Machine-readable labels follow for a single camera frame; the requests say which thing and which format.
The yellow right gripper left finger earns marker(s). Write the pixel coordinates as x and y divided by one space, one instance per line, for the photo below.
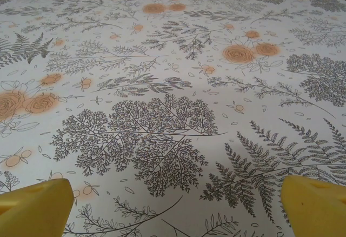
32 212

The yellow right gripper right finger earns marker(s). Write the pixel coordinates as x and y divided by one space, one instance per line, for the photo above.
316 210

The floral patterned tablecloth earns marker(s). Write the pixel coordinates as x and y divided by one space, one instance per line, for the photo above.
173 99

